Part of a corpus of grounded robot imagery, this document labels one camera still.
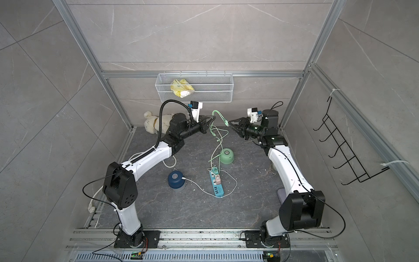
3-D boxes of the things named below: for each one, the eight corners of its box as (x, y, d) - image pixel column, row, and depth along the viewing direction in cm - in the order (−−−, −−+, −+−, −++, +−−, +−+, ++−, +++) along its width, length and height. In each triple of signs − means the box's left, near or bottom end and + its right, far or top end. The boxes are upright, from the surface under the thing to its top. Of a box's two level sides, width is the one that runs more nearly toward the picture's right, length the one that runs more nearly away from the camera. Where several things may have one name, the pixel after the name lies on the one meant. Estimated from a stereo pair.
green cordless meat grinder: (219, 167, 99) (220, 157, 91) (219, 158, 104) (220, 148, 95) (232, 167, 99) (234, 157, 91) (231, 158, 104) (233, 148, 95)
